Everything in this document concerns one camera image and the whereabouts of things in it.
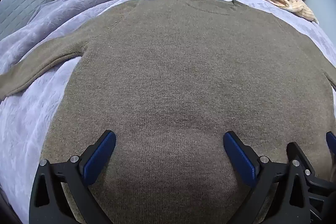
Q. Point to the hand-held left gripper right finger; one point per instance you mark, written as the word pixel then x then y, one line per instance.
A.
pixel 240 158

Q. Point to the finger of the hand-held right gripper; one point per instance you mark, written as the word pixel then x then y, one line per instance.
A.
pixel 302 158
pixel 331 141

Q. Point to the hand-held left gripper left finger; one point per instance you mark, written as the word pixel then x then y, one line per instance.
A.
pixel 99 158

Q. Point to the lavender plush blanket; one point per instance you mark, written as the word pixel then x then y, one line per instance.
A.
pixel 31 113

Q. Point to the olive brown knit sweater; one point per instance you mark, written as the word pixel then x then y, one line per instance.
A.
pixel 170 69

